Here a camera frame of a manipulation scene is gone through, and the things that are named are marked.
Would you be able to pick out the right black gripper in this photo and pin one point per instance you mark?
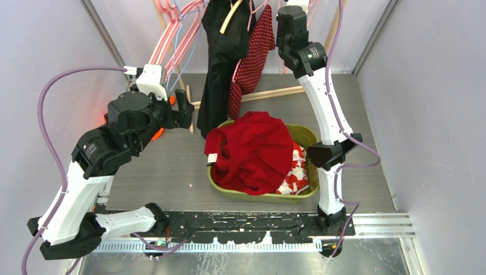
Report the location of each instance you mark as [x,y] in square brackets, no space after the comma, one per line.
[277,39]

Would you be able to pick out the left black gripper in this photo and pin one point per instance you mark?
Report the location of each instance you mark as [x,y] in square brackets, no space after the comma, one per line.
[176,118]

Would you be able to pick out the pink hanger of red garment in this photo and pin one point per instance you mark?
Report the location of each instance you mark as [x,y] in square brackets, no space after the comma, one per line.
[310,14]

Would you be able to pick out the plain red garment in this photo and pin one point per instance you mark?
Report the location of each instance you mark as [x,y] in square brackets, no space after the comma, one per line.
[251,155]

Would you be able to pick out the red poppy floral skirt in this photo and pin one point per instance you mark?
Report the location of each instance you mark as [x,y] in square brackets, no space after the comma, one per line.
[296,180]

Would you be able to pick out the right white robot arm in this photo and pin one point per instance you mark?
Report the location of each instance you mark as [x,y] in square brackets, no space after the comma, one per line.
[327,155]

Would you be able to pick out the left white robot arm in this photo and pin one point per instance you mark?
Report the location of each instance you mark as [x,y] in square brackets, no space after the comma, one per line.
[75,230]

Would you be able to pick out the pink hanger of dotted garment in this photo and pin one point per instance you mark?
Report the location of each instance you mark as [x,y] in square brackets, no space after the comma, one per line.
[253,10]

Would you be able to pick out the yellow wooden hanger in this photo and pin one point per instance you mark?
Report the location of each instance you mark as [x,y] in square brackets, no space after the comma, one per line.
[229,16]

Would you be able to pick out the light blue hanger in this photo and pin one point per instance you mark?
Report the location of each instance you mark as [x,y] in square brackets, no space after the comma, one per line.
[182,45]

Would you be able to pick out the wooden clothes rack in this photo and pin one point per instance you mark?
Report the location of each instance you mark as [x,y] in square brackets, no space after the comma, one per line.
[247,95]

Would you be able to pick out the orange garment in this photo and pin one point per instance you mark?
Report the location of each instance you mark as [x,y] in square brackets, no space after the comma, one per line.
[159,133]

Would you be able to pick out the dark red polka dot garment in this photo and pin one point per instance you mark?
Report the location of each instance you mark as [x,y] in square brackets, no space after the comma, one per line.
[249,70]

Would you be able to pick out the black garment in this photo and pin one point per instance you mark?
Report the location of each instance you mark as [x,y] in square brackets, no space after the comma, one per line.
[224,52]

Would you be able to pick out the empty pink hangers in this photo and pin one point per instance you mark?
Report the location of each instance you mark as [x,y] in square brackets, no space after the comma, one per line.
[166,43]

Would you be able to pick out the olive green plastic basket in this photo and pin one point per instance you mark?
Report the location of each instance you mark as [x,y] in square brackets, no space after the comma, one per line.
[300,135]

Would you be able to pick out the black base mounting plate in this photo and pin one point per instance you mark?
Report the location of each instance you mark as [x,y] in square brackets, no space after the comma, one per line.
[240,228]

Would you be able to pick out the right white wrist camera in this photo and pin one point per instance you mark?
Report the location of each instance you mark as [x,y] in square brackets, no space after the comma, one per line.
[304,4]

